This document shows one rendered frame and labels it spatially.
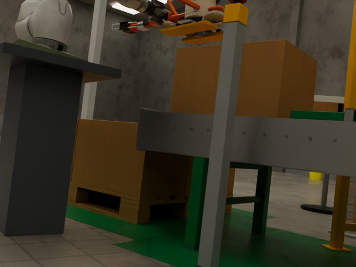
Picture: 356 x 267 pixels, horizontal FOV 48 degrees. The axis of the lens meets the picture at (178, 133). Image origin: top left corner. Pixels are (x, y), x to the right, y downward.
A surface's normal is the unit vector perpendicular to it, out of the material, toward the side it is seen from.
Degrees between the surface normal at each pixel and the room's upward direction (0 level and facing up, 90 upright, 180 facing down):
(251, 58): 90
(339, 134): 90
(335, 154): 90
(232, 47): 90
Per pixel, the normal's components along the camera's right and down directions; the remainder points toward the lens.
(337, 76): -0.79, -0.11
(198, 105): -0.62, -0.10
